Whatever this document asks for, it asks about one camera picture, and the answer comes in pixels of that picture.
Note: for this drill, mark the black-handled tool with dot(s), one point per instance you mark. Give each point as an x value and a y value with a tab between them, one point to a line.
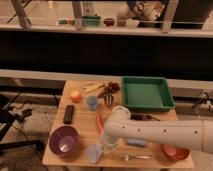
143	117

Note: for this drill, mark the dark red background bowl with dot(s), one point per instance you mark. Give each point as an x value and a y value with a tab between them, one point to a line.
109	22

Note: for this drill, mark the wooden table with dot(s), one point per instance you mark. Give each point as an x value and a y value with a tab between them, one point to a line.
84	121

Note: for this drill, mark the blue sponge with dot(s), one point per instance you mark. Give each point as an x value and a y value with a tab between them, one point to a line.
136	142

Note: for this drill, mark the red-orange bowl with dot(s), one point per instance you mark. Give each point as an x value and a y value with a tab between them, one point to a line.
175	153

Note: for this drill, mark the purple bowl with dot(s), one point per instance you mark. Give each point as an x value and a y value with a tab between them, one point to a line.
64	141

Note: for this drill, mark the orange peach fruit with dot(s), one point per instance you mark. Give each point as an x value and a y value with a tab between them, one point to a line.
75	96

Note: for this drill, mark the green plastic tray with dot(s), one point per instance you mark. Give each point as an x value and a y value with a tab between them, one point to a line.
146	94

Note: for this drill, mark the black remote control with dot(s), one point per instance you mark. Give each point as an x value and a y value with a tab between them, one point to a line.
68	114

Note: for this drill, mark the green background box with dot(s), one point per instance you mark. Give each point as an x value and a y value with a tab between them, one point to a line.
91	20

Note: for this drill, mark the small blue cup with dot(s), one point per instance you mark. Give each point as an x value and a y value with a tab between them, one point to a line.
92	102

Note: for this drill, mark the brown dried item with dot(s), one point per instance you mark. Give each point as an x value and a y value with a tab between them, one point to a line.
111	87

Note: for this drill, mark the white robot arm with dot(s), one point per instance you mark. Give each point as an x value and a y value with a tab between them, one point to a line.
188	134

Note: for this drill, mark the blue-grey cloth towel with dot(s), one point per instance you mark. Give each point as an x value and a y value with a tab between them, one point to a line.
94	153

